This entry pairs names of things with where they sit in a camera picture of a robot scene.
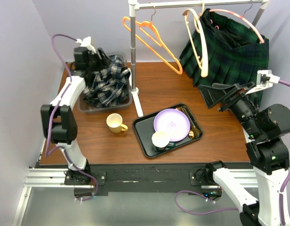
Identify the clear plastic bin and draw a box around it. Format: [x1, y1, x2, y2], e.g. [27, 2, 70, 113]
[78, 52, 132, 113]

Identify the white metal clothes rack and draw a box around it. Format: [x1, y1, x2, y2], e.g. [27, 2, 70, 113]
[128, 0, 268, 117]

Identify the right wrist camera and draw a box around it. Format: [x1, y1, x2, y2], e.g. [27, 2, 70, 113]
[246, 70, 280, 95]

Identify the gold spoon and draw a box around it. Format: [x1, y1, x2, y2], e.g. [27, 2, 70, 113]
[176, 106, 202, 139]

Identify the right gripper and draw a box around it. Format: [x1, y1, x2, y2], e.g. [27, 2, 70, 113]
[198, 80, 263, 137]

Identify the purple plate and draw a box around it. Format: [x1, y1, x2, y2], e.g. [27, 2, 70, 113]
[153, 108, 191, 142]

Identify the yellow mug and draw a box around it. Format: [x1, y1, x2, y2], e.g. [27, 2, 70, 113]
[106, 113, 128, 133]

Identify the cream paper cup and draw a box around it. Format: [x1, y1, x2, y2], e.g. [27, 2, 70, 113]
[151, 131, 170, 151]

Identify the orange plastic hanger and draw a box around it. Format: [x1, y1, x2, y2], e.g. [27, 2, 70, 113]
[122, 3, 183, 75]

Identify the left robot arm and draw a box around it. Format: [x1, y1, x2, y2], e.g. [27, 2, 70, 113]
[41, 47, 111, 185]

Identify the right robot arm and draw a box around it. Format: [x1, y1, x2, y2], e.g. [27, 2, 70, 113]
[196, 82, 290, 226]

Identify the pink hanger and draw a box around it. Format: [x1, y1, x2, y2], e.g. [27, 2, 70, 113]
[209, 9, 265, 44]

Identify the cream wooden hanger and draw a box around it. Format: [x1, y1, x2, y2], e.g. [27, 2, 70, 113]
[182, 0, 209, 78]

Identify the navy white plaid skirt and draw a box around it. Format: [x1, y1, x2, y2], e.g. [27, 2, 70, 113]
[83, 55, 131, 108]

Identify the green plaid skirt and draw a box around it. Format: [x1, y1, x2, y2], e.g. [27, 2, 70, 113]
[179, 8, 269, 87]

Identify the black mounting base plate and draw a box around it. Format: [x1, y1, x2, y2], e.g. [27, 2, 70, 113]
[30, 162, 257, 196]

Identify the dark green cup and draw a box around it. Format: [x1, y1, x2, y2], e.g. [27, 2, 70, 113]
[154, 142, 176, 152]

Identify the aluminium frame rail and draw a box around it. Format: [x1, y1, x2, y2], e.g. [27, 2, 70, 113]
[12, 165, 94, 226]

